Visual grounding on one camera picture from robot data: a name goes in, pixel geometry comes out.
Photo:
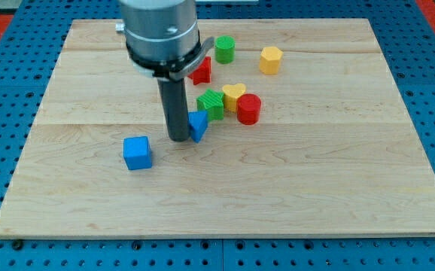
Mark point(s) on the yellow hexagon block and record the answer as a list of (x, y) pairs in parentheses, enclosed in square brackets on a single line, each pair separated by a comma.
[(270, 60)]

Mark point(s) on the blue triangle block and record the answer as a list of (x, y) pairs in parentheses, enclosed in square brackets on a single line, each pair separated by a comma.
[(198, 123)]

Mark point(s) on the yellow heart block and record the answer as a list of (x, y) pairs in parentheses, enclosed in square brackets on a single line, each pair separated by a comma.
[(232, 92)]

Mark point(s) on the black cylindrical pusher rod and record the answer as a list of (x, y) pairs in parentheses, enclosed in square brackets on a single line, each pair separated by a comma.
[(174, 101)]

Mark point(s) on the green cylinder block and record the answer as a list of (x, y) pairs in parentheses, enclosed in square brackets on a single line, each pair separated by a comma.
[(224, 49)]

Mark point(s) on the green star block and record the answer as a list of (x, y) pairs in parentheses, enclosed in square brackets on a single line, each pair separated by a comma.
[(212, 102)]

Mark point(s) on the red cylinder block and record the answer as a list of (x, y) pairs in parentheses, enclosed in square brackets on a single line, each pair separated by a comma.
[(248, 109)]

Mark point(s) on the blue cube block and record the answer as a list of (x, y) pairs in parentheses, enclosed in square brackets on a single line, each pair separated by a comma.
[(137, 153)]

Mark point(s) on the wooden board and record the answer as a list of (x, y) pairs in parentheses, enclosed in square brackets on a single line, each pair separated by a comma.
[(333, 155)]

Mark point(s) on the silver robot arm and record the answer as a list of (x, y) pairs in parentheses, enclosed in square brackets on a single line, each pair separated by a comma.
[(163, 38)]

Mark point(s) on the red star block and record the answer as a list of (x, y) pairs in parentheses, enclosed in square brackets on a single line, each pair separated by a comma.
[(202, 75)]

